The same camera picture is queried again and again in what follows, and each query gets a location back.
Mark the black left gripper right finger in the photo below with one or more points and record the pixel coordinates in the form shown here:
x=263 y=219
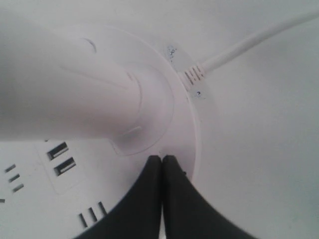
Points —
x=187 y=215

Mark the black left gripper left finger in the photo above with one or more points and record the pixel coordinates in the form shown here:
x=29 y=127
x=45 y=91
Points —
x=138 y=214

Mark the white desk lamp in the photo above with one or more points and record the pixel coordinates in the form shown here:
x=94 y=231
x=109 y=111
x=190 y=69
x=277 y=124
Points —
x=81 y=110

